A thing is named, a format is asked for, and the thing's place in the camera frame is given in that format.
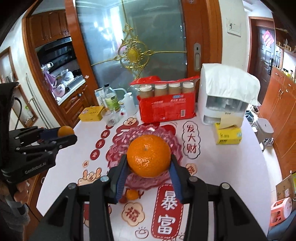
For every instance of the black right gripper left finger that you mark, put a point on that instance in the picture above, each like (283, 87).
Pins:
(64, 219)

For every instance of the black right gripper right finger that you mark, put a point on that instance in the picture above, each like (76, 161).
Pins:
(232, 219)

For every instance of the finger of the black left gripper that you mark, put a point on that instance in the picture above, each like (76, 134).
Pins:
(60, 142)
(33, 134)

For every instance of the small yellow kumquat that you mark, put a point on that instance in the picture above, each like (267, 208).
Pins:
(65, 131)

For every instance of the large orange mandarin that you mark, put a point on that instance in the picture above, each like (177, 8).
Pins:
(148, 156)

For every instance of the left hand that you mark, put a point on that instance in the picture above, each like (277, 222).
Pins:
(22, 193)

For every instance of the yellow flat box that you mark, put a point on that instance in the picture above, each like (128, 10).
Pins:
(92, 113)

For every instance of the pink plastic stool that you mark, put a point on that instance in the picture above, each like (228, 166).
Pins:
(280, 211)

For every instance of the clear drinking glass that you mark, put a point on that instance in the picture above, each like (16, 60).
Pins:
(110, 117)

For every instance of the pink glass fruit plate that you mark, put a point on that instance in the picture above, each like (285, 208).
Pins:
(123, 140)

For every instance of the white blue carton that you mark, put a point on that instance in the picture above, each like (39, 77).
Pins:
(100, 96)

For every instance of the clear bottle black cap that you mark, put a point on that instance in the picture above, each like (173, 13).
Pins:
(111, 98)

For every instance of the orange mandarin near lychees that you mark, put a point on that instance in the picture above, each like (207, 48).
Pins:
(132, 194)

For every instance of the small glass jar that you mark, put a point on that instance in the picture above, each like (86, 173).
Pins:
(122, 107)

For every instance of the wooden kitchen cabinet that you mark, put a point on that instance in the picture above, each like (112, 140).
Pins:
(59, 62)

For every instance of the printed cartoon tablecloth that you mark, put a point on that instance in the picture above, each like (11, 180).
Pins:
(149, 209)

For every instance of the white plastic squeeze bottle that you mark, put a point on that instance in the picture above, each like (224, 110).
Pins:
(130, 107)

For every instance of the yellow tissue box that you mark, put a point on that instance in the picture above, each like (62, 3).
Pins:
(228, 130)

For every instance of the red paper cup package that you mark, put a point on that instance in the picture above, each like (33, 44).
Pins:
(161, 101)

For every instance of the white cup dispenser appliance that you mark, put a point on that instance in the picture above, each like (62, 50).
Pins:
(211, 109)

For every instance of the wooden shelf cabinet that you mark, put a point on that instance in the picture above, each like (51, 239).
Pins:
(279, 102)

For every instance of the glass sliding door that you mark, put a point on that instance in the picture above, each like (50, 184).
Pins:
(116, 42)

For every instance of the white cloth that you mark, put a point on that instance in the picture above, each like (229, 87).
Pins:
(229, 82)

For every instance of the dark wooden door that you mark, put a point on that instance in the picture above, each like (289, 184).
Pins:
(262, 50)

